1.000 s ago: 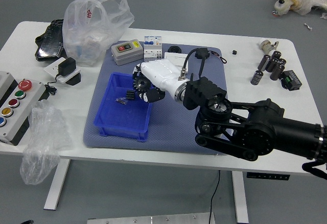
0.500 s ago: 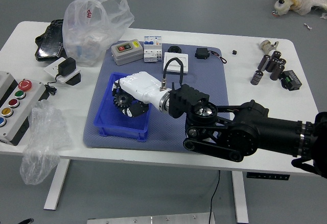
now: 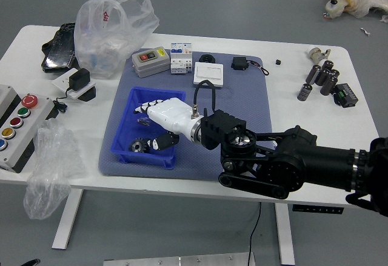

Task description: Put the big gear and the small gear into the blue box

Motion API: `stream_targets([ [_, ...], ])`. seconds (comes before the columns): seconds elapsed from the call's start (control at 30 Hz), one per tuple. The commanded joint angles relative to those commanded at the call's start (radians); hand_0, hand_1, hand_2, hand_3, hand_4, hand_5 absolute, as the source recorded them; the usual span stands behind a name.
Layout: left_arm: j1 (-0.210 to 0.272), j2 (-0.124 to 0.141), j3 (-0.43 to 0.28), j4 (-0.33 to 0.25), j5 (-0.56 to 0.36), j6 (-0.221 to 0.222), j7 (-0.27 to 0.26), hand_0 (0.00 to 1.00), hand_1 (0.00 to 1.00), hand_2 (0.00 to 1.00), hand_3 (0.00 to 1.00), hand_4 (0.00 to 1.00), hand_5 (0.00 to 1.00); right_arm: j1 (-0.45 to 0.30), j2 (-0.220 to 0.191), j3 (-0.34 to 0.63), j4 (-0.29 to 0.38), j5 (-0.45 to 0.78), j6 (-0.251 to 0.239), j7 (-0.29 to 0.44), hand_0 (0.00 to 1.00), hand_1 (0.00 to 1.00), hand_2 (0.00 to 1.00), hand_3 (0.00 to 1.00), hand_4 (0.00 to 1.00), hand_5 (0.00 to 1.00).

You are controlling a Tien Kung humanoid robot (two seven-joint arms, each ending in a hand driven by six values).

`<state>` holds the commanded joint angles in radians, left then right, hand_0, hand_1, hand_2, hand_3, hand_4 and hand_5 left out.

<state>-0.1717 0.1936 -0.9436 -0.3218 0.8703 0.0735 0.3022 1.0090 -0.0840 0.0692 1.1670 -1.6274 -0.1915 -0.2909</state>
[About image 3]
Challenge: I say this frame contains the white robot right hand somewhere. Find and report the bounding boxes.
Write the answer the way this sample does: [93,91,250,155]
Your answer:
[132,97,199,152]

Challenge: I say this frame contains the big black gear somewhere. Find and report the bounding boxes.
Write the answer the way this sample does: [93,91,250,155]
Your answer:
[127,138,149,153]

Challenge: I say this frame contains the grey box with coloured buttons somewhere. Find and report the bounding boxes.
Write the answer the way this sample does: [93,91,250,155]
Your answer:
[0,94,57,175]

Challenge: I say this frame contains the blue plastic bin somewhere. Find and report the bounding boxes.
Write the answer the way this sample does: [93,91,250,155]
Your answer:
[109,85,187,170]

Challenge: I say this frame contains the white table leg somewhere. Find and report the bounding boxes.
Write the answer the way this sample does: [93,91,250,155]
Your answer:
[52,188,83,250]
[275,204,295,265]

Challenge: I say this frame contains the white blue circuit breaker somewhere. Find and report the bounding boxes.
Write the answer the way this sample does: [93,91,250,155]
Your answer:
[169,42,194,75]

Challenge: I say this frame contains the blue-grey foam mat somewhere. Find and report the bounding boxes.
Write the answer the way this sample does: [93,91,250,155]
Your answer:
[97,50,276,185]

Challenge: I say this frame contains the black block under socket plate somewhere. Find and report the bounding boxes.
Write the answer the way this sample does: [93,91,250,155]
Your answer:
[77,86,98,103]

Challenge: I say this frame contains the clear bubble wrap bag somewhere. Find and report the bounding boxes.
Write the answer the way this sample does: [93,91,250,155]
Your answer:
[23,118,87,221]

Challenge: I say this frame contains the clear plastic bag red print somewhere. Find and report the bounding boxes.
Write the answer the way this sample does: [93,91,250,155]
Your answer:
[73,0,161,81]

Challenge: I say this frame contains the white socket plate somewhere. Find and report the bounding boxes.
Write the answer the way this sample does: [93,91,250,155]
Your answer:
[51,68,97,100]

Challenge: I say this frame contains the black plastic tray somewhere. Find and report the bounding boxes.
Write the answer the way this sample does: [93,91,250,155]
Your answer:
[41,22,80,73]

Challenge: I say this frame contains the silver white connector plug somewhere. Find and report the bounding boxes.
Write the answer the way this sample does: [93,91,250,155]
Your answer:
[307,47,330,64]

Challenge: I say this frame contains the black table control panel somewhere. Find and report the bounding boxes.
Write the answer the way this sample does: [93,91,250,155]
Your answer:
[292,204,344,214]

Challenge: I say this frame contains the black module with green terminal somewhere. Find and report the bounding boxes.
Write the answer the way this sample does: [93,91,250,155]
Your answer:
[332,82,360,108]

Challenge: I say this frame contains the white wall switch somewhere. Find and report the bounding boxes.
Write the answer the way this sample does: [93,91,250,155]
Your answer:
[192,61,225,89]

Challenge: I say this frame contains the grey red-green button switch box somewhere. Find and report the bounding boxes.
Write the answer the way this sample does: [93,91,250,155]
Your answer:
[131,47,171,79]

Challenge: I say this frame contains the black module with wires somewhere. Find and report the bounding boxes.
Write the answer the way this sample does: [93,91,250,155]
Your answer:
[230,56,270,76]

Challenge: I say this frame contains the black power adapter with cord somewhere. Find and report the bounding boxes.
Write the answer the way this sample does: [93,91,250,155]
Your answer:
[53,67,91,114]

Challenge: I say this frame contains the black floor cable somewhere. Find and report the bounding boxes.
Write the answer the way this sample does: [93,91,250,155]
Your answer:
[248,201,263,266]

